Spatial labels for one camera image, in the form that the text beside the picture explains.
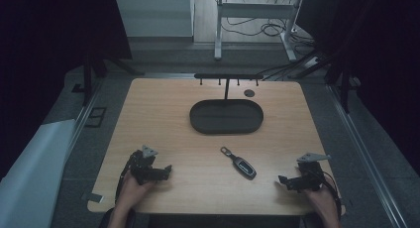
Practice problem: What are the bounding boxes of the black floor cables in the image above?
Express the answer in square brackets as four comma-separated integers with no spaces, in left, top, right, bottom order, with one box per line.
[220,16,316,56]

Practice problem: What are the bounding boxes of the white cabinet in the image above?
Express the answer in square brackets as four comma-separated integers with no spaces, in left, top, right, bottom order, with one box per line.
[113,0,196,39]

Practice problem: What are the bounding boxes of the aluminium rail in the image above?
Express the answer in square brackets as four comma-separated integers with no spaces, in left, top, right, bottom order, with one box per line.
[64,78,104,160]
[325,83,409,228]

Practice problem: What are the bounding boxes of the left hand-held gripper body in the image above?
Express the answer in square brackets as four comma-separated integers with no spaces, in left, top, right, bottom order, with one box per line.
[129,145,159,186]

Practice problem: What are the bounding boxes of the dark curtain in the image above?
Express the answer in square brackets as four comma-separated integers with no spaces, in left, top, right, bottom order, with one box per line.
[0,0,133,181]
[295,0,420,176]

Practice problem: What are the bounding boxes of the black car key fob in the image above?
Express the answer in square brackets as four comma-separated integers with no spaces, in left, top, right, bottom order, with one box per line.
[220,146,258,181]

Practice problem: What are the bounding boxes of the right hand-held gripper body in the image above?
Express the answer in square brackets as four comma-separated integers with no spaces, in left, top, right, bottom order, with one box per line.
[295,152,332,193]

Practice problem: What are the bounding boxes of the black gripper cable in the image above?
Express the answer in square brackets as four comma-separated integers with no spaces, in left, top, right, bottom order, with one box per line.
[114,151,137,203]
[321,170,343,219]

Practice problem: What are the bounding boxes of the black key rack with tray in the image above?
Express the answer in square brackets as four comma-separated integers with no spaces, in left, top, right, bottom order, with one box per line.
[189,72,264,136]

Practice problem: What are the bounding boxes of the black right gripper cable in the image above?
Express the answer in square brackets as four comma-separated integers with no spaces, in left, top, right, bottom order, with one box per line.
[321,170,343,219]

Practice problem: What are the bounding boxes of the white desk frame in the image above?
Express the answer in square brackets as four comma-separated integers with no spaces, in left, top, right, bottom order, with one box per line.
[213,0,305,62]

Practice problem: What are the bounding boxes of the person's left hand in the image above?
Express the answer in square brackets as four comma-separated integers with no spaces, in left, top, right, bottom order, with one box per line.
[115,172,157,213]

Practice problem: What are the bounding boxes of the person's right hand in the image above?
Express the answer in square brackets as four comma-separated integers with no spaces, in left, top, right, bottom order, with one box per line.
[302,178,342,222]

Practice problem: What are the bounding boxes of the grey tape piece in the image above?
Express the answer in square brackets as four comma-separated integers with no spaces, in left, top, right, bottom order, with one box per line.
[81,191,105,204]

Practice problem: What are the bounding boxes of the black metal stand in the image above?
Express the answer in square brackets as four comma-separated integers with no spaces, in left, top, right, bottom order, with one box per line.
[257,48,363,114]
[80,51,146,107]

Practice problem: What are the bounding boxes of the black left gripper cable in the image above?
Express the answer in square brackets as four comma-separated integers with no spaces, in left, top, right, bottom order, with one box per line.
[114,151,137,203]

